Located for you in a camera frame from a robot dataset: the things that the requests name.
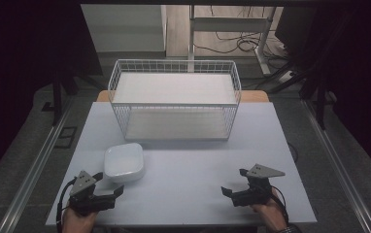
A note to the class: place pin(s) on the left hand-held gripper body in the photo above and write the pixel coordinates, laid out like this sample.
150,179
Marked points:
86,200

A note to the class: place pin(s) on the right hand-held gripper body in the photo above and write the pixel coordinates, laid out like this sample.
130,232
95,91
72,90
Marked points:
254,195

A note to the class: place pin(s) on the white square bowl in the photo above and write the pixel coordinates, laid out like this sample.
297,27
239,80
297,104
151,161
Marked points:
124,161

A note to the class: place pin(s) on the person's left hand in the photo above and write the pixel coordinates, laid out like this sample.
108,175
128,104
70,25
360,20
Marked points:
76,223

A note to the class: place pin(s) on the person's right hand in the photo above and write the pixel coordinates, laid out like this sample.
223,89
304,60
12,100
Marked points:
272,213

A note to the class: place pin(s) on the person's dark sleeve cuff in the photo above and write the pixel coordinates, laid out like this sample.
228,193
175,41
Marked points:
288,229

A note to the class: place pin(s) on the wooden table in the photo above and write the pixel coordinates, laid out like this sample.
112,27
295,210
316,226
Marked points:
254,96

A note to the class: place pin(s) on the black metal stand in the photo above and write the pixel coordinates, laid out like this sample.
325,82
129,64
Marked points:
57,97
319,100

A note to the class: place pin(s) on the white power strip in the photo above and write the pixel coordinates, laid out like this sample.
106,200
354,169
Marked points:
286,76

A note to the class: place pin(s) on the white cabinet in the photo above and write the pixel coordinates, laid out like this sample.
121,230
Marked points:
125,27

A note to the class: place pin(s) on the aluminium floor rail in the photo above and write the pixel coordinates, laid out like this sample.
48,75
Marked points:
342,171
31,174

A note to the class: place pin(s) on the white desk frame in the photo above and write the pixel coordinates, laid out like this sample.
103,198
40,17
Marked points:
229,24

